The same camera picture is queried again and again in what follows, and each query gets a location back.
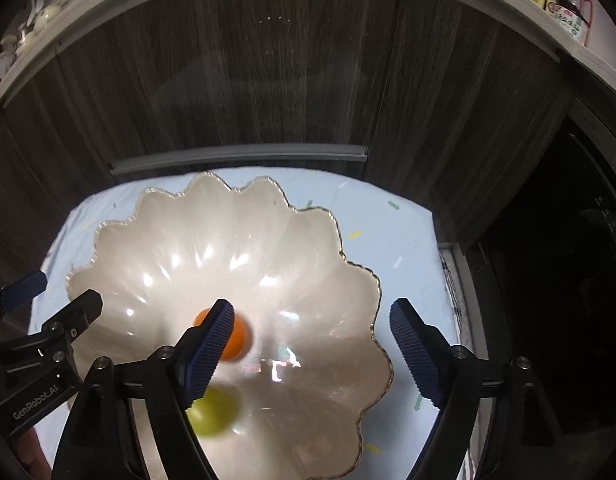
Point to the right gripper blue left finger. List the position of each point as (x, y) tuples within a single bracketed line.
[(200, 350)]

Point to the white teapot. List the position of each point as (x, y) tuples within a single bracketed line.
[(46, 16)]

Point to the light blue patterned cloth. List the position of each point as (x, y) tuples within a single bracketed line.
[(390, 236)]

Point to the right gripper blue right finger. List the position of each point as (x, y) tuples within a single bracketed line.
[(416, 342)]

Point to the small orange tangerine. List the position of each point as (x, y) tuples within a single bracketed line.
[(239, 341)]

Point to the green apple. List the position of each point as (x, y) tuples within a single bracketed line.
[(213, 413)]

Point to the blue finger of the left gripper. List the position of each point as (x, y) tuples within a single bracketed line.
[(23, 290)]

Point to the large soy sauce bottle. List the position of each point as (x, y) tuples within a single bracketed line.
[(573, 16)]

